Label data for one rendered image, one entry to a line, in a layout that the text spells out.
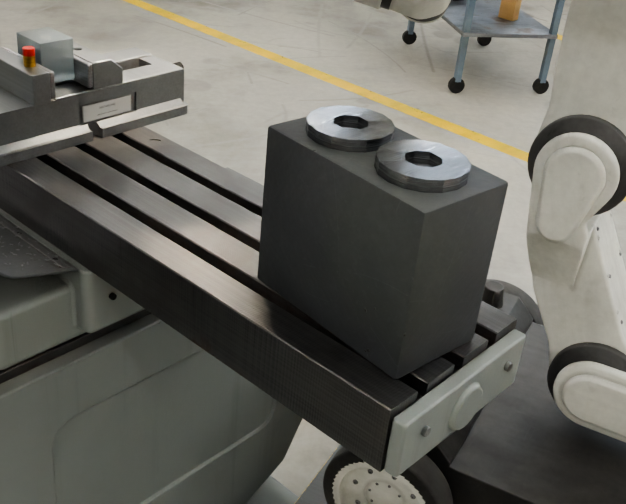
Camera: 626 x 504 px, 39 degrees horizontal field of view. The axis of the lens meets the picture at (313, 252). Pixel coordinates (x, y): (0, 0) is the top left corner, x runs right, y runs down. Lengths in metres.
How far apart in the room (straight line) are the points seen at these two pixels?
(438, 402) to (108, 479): 0.70
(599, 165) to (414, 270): 0.47
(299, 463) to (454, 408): 1.25
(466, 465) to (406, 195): 0.66
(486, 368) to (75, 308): 0.55
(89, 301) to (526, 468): 0.69
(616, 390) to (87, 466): 0.78
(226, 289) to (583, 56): 0.56
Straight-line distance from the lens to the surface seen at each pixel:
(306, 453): 2.16
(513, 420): 1.47
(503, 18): 4.74
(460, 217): 0.81
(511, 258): 3.08
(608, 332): 1.36
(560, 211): 1.24
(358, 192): 0.82
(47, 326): 1.19
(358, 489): 1.40
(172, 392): 1.42
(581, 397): 1.37
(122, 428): 1.39
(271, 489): 1.80
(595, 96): 1.23
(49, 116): 1.28
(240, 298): 0.96
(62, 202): 1.15
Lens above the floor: 1.49
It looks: 31 degrees down
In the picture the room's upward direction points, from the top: 6 degrees clockwise
